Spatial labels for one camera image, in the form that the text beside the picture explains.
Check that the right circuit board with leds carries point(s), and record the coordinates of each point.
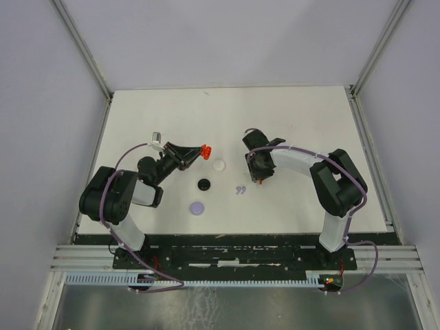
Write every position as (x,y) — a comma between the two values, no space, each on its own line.
(333,282)

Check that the aluminium frame post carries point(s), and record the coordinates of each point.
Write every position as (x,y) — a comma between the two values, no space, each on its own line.
(66,19)
(395,19)

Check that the purple earbud charging case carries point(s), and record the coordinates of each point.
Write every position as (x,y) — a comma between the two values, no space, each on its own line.
(197,208)

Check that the left aluminium frame post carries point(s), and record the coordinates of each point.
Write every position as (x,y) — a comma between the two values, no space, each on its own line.
(66,19)

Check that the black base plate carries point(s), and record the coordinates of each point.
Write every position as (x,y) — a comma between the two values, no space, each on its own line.
(244,259)

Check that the right aluminium frame post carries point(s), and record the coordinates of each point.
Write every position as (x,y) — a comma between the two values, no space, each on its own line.
(395,19)

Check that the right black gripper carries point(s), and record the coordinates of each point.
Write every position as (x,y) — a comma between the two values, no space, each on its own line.
(254,174)

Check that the aluminium frame rail front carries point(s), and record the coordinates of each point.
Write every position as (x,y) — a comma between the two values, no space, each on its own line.
(391,259)

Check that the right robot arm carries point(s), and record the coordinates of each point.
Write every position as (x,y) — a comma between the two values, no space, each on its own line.
(339,186)

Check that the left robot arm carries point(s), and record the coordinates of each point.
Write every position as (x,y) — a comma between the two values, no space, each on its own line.
(111,191)

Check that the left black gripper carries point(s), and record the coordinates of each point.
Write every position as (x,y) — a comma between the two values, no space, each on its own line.
(189,154)

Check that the white earbud charging case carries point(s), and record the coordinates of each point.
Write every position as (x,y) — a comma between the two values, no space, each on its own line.
(219,165)

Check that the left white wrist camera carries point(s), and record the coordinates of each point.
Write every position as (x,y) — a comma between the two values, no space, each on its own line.
(156,141)

